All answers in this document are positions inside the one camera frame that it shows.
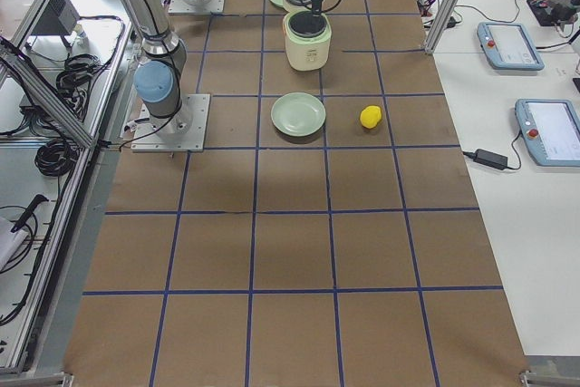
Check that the cream rice cooker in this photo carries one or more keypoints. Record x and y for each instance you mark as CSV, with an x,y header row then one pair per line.
x,y
307,37

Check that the right green plate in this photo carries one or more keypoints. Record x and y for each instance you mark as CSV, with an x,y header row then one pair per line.
x,y
298,114

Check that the yellow toy pepper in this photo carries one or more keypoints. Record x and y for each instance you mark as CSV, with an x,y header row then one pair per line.
x,y
370,116

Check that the far teach pendant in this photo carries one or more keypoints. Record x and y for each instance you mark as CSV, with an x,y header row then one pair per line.
x,y
509,47

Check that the teach pendant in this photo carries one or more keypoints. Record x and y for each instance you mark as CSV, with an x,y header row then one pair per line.
x,y
509,47
550,130

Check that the brown paper table mat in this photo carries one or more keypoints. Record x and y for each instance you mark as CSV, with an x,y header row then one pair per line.
x,y
349,257

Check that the black power adapter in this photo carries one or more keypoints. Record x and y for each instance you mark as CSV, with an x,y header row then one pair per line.
x,y
490,159

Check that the near teach pendant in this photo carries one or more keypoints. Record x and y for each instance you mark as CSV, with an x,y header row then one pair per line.
x,y
550,130

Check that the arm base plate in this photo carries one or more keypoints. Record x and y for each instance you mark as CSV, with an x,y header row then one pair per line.
x,y
185,132
196,7

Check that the aluminium side frame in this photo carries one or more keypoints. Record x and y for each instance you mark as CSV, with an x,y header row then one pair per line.
x,y
23,288

